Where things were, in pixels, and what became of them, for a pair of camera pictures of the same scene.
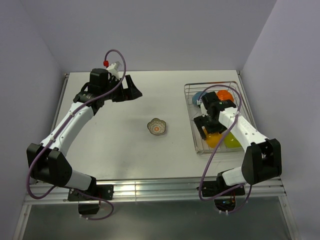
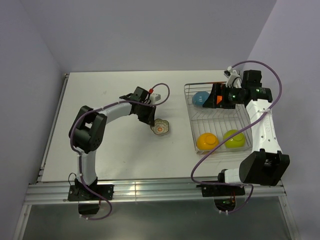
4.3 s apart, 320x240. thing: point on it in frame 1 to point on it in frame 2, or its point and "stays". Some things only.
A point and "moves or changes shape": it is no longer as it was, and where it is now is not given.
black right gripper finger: [201, 121] to [215, 99]
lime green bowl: [231, 141] stays
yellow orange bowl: [212, 140] moves or changes shape
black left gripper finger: [132, 93] to [151, 116]
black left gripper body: [118, 94] to [143, 113]
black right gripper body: [214, 126] to [232, 96]
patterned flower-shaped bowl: [156, 126] moves or changes shape
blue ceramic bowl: [196, 96] stays
